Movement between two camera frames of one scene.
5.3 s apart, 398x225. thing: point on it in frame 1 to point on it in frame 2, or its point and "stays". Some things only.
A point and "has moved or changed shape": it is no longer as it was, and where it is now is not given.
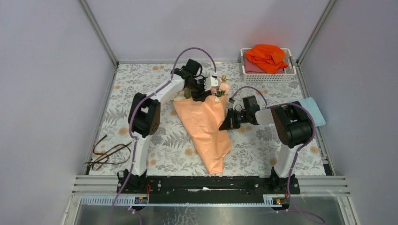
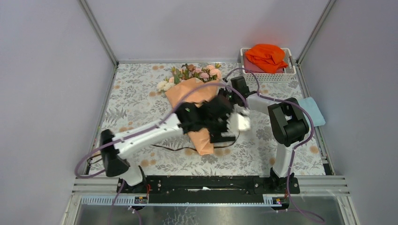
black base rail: (203, 190) stays
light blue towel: (310, 103) stays
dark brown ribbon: (92, 162) to (180, 148)
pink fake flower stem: (222, 88) to (214, 70)
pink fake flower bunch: (183, 95) has moved or changed shape
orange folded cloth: (270, 58) stays
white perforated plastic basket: (288, 75) stays
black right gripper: (229, 123) to (224, 91)
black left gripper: (199, 95) to (216, 133)
